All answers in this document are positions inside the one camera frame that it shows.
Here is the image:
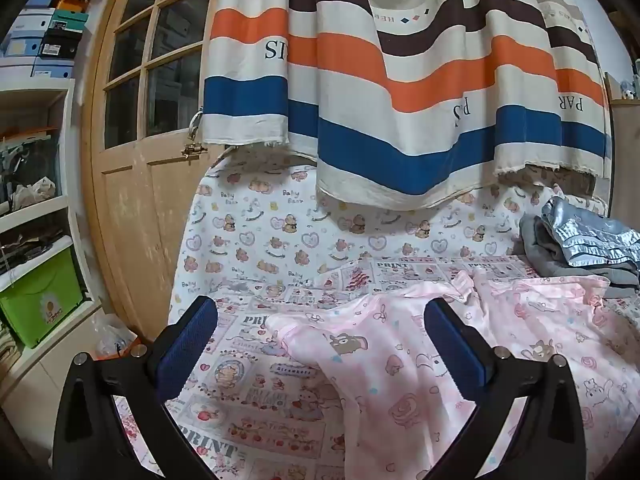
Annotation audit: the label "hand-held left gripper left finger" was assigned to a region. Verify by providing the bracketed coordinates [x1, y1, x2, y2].
[52, 295, 221, 480]

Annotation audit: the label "patchwork printed bed sheet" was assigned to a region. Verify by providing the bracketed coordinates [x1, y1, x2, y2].
[112, 255, 640, 480]

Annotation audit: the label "green storage box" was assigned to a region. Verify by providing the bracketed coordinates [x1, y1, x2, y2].
[0, 247, 86, 350]

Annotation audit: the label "stack of storage boxes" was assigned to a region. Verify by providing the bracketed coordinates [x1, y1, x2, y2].
[0, 0, 91, 81]

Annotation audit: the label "clear plastic bag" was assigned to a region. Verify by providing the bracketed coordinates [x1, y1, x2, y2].
[92, 312, 138, 358]

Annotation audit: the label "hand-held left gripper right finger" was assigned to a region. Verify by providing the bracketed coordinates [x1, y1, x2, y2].
[424, 297, 588, 480]

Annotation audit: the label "bear and heart printed sheet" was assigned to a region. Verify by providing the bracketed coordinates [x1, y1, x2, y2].
[167, 147, 608, 326]

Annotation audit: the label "pink printed pants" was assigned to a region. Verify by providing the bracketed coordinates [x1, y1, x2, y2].
[264, 267, 640, 480]

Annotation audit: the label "wooden door with glass panes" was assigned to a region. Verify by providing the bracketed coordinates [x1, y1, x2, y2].
[80, 0, 236, 341]

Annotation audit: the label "metal door latch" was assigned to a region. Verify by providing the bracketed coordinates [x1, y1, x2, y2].
[181, 108, 208, 161]

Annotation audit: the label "light blue satin garment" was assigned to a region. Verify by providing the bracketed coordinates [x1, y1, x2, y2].
[541, 196, 640, 267]

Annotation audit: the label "grey folded garment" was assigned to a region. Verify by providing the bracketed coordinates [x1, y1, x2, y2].
[519, 215, 640, 288]

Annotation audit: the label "white shelf unit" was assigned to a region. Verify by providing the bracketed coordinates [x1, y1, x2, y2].
[0, 77, 106, 411]

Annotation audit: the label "crumpled white bag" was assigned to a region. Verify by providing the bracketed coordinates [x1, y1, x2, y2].
[14, 176, 57, 207]

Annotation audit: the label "striped curtain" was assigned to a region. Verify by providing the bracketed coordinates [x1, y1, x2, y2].
[200, 0, 613, 211]

